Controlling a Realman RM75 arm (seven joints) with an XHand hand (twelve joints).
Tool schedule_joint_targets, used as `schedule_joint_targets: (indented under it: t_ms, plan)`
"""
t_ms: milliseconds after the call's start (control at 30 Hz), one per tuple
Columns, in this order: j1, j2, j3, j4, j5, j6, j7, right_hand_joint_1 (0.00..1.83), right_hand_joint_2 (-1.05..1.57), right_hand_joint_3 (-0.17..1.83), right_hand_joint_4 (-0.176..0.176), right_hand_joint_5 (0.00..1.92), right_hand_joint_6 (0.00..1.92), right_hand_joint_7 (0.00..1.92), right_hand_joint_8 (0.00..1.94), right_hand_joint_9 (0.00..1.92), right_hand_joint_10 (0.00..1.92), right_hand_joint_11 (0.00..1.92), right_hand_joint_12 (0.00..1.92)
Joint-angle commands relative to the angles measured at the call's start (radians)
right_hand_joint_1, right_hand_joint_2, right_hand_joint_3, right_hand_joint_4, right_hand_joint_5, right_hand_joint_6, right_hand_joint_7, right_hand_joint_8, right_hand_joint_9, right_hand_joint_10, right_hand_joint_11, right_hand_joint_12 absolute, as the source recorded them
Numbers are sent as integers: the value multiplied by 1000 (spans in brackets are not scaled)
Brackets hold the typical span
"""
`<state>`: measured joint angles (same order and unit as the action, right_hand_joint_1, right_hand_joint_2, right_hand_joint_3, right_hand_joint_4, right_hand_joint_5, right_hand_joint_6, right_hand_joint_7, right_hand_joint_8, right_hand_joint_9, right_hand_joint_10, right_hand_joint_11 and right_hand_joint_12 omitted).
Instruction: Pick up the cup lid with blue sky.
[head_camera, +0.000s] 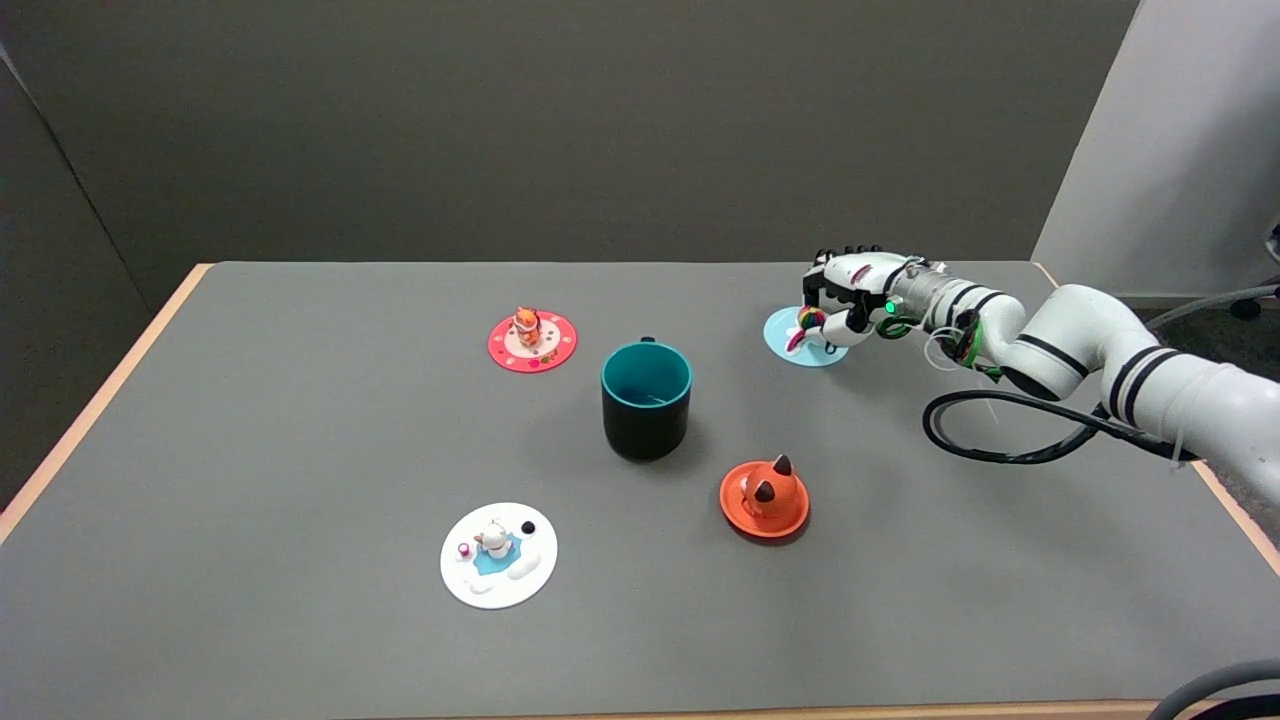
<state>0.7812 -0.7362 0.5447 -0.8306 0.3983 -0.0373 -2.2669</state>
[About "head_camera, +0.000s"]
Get orange fox cup lid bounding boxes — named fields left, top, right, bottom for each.
left=719, top=454, right=811, bottom=541

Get thick black looping cable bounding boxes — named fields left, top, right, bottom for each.
left=922, top=389, right=1198, bottom=466

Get red cup lid orange figure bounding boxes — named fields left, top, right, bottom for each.
left=488, top=307, right=579, bottom=374

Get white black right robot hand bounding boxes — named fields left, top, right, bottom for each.
left=800, top=245, right=909, bottom=349

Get sky blue cup lid rainbow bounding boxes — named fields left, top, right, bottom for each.
left=764, top=305, right=851, bottom=369

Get green red wire bundle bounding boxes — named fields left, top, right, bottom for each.
left=924, top=306, right=1003, bottom=379

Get black mug teal inside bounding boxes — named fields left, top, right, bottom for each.
left=601, top=338, right=693, bottom=462

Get thick grey cable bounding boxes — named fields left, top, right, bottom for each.
left=1144, top=659, right=1280, bottom=720

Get white cup lid cat figure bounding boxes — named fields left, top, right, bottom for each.
left=440, top=502, right=559, bottom=610

